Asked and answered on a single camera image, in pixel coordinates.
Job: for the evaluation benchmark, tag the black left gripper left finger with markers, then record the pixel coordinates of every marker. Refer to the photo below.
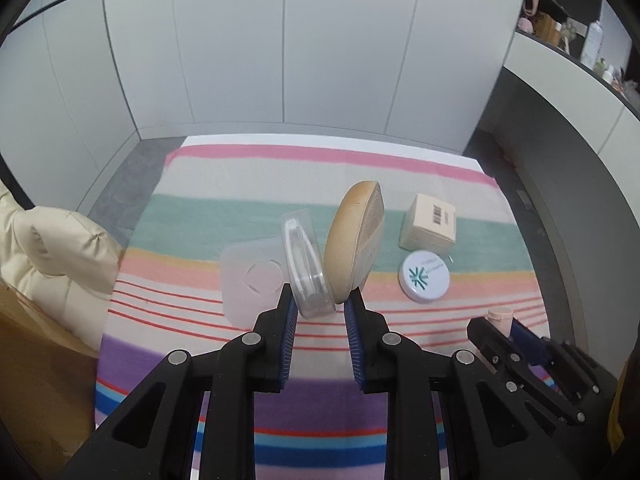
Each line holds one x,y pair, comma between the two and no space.
194,408

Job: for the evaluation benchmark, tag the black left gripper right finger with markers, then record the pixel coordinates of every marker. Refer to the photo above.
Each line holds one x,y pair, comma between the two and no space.
451,416

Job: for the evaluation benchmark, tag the white spray bottle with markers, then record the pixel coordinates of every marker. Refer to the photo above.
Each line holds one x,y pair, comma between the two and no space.
592,45

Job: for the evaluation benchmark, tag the clear plastic sponge holder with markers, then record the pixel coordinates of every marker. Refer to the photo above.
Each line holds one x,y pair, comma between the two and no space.
303,258

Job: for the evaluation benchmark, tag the white curved shelf counter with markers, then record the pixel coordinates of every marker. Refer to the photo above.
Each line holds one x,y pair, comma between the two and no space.
605,120

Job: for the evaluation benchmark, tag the translucent plastic lid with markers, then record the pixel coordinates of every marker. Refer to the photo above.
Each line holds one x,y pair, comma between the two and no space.
251,276

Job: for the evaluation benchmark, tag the cream puffer jacket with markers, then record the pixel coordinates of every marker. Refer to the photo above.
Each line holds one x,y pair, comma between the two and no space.
62,262

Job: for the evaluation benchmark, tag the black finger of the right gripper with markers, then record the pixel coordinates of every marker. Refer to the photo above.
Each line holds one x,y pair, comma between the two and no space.
534,380

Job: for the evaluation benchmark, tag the beige cardboard box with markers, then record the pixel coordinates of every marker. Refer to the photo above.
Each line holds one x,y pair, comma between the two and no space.
429,224

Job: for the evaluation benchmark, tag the striped colourful blanket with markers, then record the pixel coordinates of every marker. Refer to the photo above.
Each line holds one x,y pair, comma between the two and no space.
213,193

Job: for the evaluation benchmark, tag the brown cardboard box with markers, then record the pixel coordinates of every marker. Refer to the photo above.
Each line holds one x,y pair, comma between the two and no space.
47,385

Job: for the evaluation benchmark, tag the white round cosmetic compact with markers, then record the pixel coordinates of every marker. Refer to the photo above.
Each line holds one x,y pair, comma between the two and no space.
424,277

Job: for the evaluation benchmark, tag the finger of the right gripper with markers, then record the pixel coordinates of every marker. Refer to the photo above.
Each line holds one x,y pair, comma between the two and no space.
573,372

